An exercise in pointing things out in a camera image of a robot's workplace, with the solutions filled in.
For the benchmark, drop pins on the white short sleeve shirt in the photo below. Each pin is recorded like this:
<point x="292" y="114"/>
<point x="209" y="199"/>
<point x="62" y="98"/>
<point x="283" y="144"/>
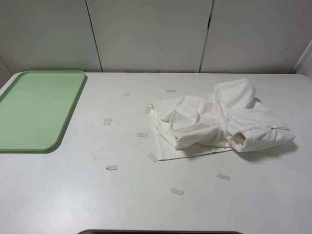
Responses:
<point x="228" y="119"/>

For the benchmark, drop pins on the green plastic tray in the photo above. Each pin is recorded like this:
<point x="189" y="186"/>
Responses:
<point x="36" y="108"/>

